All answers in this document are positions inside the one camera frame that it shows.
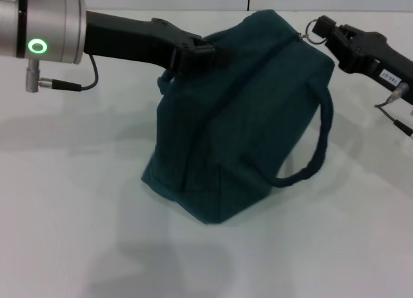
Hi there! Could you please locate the dark arm cable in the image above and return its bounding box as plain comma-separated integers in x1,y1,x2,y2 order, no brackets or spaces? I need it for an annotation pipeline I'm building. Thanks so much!
51,54,99,93
374,99,413,137

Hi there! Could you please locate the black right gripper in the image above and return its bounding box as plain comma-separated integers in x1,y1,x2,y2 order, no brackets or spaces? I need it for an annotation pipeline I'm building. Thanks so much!
311,15,413,106

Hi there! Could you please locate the dark left arm cable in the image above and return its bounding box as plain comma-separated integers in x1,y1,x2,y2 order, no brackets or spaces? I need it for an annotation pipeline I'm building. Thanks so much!
51,54,99,93

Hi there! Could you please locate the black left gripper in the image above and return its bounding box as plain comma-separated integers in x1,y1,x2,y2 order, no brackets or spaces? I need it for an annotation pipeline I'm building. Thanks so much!
84,10,234,76

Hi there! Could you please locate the dark teal insulated lunch bag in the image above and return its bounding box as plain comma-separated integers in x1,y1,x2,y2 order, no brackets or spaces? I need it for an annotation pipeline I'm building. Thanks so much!
141,9,335,225

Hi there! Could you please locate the dark right arm cable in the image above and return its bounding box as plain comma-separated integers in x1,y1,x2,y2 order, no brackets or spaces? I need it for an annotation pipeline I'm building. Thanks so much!
374,99,413,137

